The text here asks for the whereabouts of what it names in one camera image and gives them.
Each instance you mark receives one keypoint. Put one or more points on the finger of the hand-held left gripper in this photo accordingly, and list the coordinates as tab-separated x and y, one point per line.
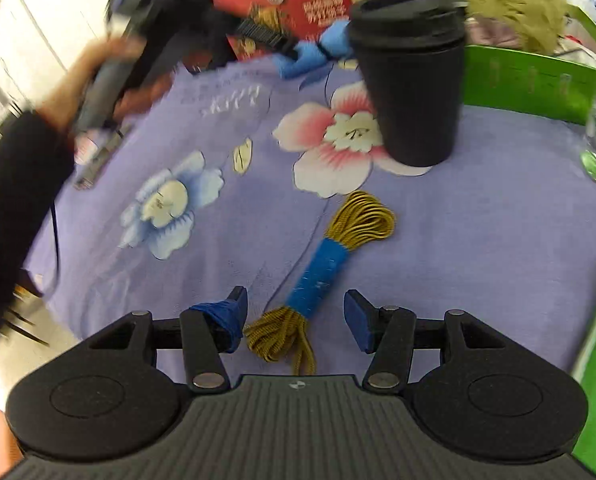
268	36

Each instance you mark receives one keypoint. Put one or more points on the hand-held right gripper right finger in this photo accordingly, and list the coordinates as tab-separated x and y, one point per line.
357	321

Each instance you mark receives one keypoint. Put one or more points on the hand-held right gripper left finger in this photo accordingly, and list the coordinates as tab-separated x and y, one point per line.
237	306

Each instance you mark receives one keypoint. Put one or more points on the green cardboard box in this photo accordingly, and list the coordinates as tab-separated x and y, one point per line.
517	80

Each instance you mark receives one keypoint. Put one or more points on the person's left forearm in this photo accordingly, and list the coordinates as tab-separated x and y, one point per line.
13	200

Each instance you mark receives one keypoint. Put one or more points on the person's left hand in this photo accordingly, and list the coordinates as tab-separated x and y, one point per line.
78	77

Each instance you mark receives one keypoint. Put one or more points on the black cup with lid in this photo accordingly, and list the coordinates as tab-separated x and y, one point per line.
407	100

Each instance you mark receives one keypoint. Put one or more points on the purple printed blanket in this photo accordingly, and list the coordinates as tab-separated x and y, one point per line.
502	240

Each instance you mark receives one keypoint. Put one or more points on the pale purple cloth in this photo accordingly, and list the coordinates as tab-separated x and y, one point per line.
490	32

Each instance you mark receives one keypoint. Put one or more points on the olive green bath loofah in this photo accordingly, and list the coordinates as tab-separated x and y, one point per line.
517	0

